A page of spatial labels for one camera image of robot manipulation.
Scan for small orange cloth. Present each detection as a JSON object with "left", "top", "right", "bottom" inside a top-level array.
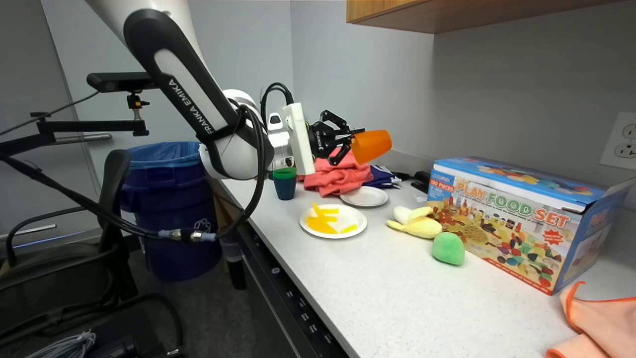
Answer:
[{"left": 544, "top": 283, "right": 636, "bottom": 358}]

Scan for green toy fruit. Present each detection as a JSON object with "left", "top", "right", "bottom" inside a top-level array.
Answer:
[{"left": 430, "top": 233, "right": 464, "bottom": 267}]

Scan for white plate with fries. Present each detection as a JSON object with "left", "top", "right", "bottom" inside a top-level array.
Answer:
[{"left": 297, "top": 204, "right": 367, "bottom": 241}]

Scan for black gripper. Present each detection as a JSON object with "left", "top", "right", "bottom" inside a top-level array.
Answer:
[{"left": 309, "top": 110, "right": 365, "bottom": 166}]

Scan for green and blue stacked cups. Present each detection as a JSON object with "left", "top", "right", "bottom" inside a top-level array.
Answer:
[{"left": 271, "top": 168, "right": 295, "bottom": 202}]

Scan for small blue packet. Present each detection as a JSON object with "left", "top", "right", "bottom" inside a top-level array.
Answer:
[{"left": 367, "top": 166, "right": 401, "bottom": 190}]

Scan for large coral red cloth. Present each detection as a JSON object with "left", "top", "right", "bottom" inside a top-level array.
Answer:
[{"left": 301, "top": 156, "right": 371, "bottom": 198}]

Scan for blue recycling bin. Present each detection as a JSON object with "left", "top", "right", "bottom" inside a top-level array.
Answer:
[{"left": 118, "top": 142, "right": 220, "bottom": 283}]

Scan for orange plastic cup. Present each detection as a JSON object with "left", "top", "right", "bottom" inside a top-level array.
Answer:
[{"left": 351, "top": 130, "right": 391, "bottom": 164}]

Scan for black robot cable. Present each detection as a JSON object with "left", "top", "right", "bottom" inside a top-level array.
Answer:
[{"left": 0, "top": 82, "right": 295, "bottom": 245}]

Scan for yellow toy fries bundle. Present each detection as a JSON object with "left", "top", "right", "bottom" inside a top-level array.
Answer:
[{"left": 303, "top": 217, "right": 335, "bottom": 235}]

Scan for black camera on stand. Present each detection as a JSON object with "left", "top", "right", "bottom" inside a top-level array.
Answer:
[{"left": 87, "top": 72, "right": 156, "bottom": 92}]

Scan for yellow toy banana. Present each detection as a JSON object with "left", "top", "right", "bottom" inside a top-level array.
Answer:
[{"left": 385, "top": 207, "right": 442, "bottom": 241}]

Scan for white wall outlet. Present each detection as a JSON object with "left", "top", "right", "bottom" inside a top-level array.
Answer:
[{"left": 599, "top": 112, "right": 636, "bottom": 170}]

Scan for blue play food box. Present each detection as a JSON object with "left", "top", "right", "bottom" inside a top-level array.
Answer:
[{"left": 426, "top": 158, "right": 633, "bottom": 295}]

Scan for wooden upper cabinet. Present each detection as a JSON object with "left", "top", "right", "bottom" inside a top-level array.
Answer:
[{"left": 345, "top": 0, "right": 625, "bottom": 34}]

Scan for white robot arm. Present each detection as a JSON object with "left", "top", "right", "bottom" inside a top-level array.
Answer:
[{"left": 85, "top": 0, "right": 273, "bottom": 180}]

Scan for black camera tripod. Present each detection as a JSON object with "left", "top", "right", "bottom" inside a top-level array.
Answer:
[{"left": 0, "top": 94, "right": 146, "bottom": 156}]

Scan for single yellow toy fry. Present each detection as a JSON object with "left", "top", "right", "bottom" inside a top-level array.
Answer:
[{"left": 311, "top": 205, "right": 339, "bottom": 217}]

